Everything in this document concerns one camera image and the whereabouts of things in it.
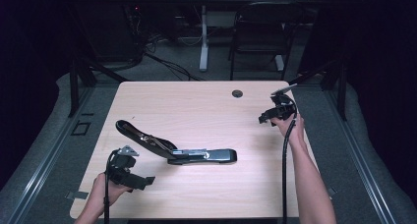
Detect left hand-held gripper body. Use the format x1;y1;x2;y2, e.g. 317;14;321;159
106;145;142;187

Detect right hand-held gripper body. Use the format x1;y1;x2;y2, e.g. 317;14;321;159
270;83;299;121

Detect black stapler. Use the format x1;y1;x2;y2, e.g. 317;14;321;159
115;119;238;166

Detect person's right hand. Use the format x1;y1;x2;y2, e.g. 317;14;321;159
270;114;306;147

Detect person's left hand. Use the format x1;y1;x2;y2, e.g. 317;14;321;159
88;172;133;212

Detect white desk foot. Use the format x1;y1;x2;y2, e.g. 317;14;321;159
274;54;285;72

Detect black folding chair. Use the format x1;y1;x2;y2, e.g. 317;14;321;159
228;1;304;82

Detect white desk leg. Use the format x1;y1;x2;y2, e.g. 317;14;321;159
199;5;209;73

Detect dark cabinet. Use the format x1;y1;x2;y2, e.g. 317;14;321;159
74;1;146;63

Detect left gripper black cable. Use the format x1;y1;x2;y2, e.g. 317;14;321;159
103;149;120;224

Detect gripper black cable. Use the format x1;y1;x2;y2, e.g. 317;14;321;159
281;95;299;224
103;149;120;224

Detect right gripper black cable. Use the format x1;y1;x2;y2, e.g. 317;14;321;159
281;95;299;224

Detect black frame post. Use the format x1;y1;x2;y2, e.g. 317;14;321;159
288;57;348;122
68;57;130;118

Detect aluminium floor rail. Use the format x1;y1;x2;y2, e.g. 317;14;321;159
323;85;398;224
3;85;96;224

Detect black floor cables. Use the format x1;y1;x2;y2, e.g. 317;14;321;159
143;33;205;83

